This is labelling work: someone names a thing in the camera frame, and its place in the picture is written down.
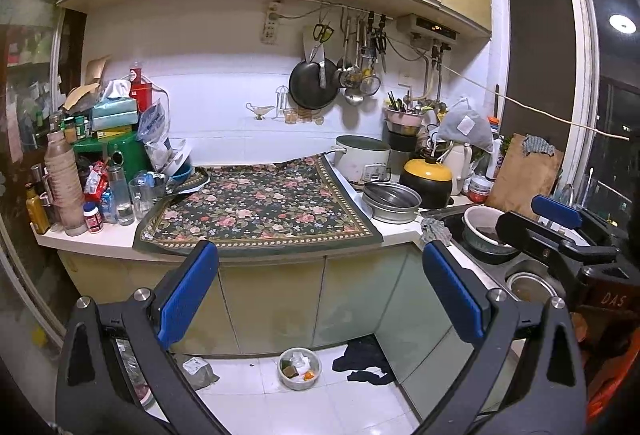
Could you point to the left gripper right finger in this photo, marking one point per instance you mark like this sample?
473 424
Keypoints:
547 393

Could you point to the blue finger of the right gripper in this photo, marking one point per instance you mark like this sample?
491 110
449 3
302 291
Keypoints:
556 211

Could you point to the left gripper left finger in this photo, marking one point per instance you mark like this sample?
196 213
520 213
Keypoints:
93 392

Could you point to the white tissue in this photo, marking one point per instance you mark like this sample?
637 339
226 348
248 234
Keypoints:
300 361

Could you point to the wooden cutting board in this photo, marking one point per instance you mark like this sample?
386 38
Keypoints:
523 177

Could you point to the white bowl in sink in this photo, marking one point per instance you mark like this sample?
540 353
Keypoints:
480 231

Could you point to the steel sink drain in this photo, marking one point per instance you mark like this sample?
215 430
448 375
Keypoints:
529 287

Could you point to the white thermos jug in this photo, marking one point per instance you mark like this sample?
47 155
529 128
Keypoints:
458 160

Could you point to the grey bag on floor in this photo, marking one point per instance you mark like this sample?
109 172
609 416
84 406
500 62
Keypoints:
197 371

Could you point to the grey dish rag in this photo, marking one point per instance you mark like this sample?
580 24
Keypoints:
434 229

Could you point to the black yellow-lid pot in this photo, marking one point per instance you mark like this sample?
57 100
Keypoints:
431 181

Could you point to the grey hanging mask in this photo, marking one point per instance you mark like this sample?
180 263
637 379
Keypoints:
466 126

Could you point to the stainless steel basin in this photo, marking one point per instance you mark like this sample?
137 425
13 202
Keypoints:
391 203

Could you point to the pink utensil holder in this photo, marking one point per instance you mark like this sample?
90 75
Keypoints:
403 123

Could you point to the dark cloth on floor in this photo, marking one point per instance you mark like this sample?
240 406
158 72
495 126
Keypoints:
365 362

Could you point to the yellow oil bottle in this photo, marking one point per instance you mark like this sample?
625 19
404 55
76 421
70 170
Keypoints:
37 214

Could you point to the white rice cooker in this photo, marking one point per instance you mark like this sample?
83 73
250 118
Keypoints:
361 159

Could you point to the hanging strainer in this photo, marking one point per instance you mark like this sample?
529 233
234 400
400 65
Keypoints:
370 82

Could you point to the stack of brown cups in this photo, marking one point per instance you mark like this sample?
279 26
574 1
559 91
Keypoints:
64 181

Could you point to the hanging metal ladle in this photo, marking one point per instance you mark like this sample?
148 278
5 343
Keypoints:
351 72

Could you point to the green storage box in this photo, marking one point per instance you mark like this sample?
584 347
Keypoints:
128 152

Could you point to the floral green table mat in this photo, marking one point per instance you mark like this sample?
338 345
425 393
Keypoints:
291 207

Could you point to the black hanging frying pan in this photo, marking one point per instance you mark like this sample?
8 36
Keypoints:
304 85

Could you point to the clear plastic bag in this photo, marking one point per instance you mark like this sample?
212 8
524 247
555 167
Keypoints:
153 130

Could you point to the teal tissue box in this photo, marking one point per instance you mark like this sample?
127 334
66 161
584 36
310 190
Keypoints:
114 113

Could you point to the red bottle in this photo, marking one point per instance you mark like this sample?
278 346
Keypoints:
140 90

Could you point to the white gravy boat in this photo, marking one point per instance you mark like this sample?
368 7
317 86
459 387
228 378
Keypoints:
259 111

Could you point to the white power strip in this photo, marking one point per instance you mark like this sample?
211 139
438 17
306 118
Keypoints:
271 24

